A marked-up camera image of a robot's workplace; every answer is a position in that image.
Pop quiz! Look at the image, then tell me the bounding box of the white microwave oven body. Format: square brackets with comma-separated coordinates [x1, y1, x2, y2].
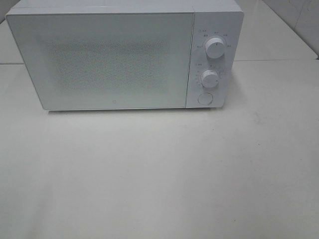
[5, 0, 244, 110]

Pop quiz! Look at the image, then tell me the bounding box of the round white door button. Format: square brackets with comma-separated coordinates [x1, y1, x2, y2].
[198, 93, 213, 105]

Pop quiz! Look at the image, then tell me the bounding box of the upper white power knob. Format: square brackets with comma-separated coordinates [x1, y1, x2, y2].
[204, 36, 226, 59]

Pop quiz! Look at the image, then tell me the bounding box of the white timer knob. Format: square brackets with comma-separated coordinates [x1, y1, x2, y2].
[200, 70, 219, 89]

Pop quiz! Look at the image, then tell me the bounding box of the white microwave door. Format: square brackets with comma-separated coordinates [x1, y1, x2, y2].
[7, 13, 193, 111]

